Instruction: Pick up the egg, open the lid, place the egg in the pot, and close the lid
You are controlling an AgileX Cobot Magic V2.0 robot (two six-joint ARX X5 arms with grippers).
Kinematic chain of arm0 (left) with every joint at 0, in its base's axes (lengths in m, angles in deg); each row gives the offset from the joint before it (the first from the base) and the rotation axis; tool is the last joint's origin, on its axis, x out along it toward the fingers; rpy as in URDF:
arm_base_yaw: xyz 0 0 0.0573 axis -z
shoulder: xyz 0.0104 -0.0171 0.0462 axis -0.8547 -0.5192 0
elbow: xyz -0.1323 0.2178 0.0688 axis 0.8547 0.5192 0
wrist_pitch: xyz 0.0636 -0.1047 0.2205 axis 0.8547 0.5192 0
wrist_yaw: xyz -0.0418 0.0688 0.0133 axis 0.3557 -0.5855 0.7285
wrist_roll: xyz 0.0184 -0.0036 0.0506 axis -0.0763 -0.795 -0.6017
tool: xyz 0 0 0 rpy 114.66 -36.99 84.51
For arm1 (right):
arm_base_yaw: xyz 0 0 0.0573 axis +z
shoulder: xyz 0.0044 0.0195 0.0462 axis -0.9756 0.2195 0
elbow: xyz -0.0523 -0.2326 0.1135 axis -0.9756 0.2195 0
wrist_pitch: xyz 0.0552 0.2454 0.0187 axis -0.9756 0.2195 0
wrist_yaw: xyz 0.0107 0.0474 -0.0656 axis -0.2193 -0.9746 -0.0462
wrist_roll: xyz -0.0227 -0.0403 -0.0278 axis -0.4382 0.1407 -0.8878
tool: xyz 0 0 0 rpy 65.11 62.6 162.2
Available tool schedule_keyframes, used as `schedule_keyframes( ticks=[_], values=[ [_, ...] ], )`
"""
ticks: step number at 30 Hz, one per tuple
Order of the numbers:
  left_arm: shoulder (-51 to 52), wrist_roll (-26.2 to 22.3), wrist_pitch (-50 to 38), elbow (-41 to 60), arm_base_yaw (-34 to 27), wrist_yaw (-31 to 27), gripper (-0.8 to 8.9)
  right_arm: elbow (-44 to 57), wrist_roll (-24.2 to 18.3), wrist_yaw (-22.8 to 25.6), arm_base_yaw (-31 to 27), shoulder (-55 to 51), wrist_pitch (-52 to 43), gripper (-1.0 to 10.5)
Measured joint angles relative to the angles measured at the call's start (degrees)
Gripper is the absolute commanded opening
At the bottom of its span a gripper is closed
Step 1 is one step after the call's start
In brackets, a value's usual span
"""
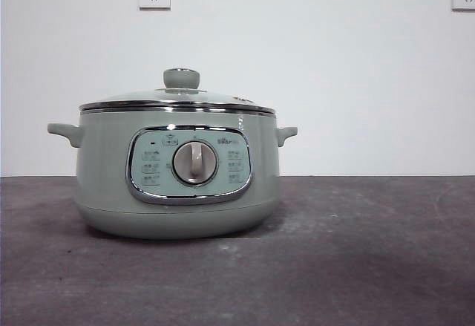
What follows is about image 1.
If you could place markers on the glass lid with green knob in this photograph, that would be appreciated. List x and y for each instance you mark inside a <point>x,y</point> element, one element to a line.
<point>181,79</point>

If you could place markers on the sage green electric cooking pot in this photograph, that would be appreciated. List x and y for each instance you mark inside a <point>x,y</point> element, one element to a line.
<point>104,177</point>

